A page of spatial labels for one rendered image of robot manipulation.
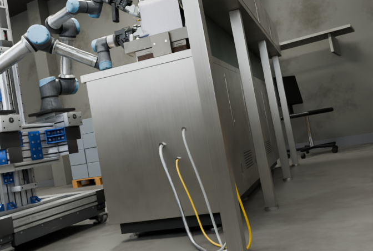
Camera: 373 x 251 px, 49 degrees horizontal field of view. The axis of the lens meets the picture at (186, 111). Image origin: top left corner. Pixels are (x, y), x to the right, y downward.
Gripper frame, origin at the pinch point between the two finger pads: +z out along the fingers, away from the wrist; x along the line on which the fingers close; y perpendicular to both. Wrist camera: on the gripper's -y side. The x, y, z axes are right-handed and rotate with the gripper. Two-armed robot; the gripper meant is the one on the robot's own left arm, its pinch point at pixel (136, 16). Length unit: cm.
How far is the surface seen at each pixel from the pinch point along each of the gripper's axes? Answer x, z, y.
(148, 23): -5.1, 11.5, -0.2
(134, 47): -24.7, 20.3, -14.4
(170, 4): -5.1, 18.1, 15.0
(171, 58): -31, 44, -10
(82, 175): 332, -142, -256
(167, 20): -5.1, 21.2, 6.1
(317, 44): 360, 67, 78
